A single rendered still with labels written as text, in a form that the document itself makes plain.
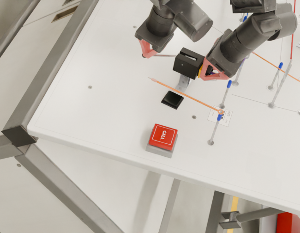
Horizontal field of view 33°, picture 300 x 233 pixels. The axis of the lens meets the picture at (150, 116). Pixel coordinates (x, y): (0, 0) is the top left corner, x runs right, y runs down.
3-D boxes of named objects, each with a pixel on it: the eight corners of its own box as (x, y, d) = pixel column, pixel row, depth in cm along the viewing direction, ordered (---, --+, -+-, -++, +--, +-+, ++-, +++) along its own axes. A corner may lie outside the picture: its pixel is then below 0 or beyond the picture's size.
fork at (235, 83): (229, 84, 119) (245, 39, 109) (232, 79, 121) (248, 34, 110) (237, 87, 119) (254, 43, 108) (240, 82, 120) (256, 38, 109)
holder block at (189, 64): (180, 59, 116) (183, 46, 113) (201, 69, 114) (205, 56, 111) (172, 70, 113) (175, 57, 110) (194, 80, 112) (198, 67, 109)
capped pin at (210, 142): (207, 139, 108) (218, 107, 100) (213, 140, 108) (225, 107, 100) (207, 144, 107) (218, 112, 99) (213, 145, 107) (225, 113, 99)
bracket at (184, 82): (183, 76, 119) (186, 61, 115) (192, 81, 119) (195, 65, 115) (174, 88, 116) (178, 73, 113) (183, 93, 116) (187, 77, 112)
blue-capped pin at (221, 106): (219, 102, 115) (228, 76, 109) (225, 105, 115) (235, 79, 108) (217, 107, 114) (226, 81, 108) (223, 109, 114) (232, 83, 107)
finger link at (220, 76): (221, 74, 114) (246, 54, 107) (209, 95, 110) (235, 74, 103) (199, 55, 113) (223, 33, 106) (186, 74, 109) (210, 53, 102)
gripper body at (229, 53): (245, 51, 109) (267, 33, 103) (229, 80, 103) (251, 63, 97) (223, 32, 108) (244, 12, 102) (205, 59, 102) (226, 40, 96)
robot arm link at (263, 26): (249, 10, 94) (265, 36, 93) (272, 5, 98) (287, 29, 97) (228, 30, 99) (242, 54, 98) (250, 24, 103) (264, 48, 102)
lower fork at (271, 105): (274, 109, 116) (295, 66, 105) (267, 107, 116) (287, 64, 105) (275, 103, 117) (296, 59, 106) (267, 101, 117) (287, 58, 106)
